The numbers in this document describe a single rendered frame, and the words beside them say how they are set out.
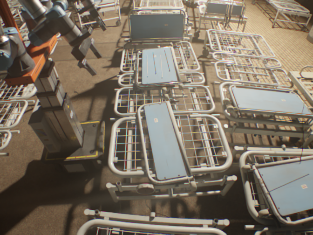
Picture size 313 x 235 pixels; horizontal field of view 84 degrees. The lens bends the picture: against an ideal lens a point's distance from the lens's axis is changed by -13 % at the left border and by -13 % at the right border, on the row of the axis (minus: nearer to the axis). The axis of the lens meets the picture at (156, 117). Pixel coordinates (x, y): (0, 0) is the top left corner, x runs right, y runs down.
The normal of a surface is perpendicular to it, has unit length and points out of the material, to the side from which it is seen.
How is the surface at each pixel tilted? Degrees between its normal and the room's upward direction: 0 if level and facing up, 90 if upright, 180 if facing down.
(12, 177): 0
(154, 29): 90
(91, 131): 0
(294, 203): 5
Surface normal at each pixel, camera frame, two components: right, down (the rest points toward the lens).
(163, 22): 0.05, 0.73
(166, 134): -0.02, -0.68
